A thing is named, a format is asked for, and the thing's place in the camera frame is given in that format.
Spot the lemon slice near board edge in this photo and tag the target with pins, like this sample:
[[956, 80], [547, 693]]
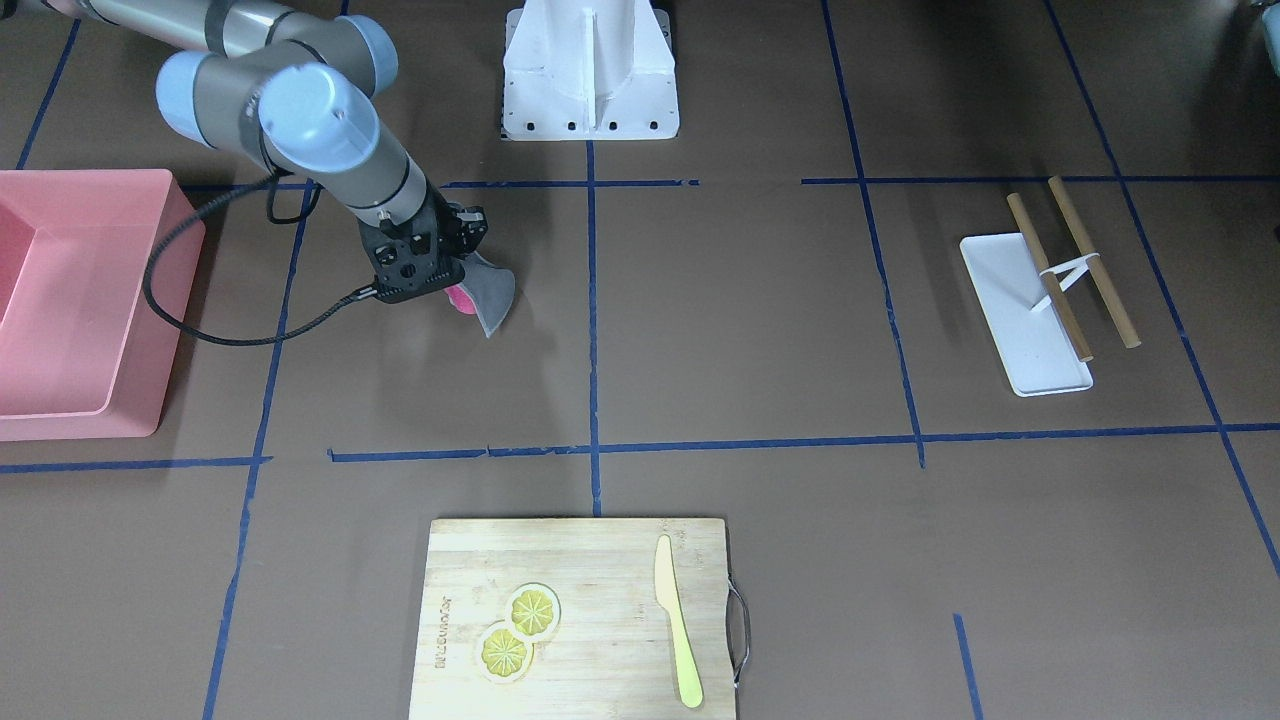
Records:
[[502, 655]]

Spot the white rectangular tray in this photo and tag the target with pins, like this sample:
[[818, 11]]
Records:
[[1032, 347]]

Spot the yellow plastic knife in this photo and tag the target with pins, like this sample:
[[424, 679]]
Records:
[[688, 681]]

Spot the wooden rack with two rods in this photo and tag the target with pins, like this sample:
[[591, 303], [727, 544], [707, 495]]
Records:
[[1054, 280]]

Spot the lemon slice near board centre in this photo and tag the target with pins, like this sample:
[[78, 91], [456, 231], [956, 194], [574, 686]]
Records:
[[533, 612]]

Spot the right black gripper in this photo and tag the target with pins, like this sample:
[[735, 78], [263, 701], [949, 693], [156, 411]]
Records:
[[468, 229]]

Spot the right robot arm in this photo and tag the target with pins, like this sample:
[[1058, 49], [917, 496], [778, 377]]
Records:
[[293, 93]]

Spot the pink plastic bin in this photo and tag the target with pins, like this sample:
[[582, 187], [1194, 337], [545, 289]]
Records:
[[82, 354]]

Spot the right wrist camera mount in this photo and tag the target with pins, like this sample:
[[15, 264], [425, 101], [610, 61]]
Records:
[[410, 259]]

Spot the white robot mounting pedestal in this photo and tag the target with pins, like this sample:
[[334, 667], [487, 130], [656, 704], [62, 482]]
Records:
[[589, 71]]

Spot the pink and grey cloth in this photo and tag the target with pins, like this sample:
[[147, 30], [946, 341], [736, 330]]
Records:
[[486, 292]]

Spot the bamboo cutting board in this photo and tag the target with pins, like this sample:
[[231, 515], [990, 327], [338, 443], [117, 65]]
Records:
[[611, 656]]

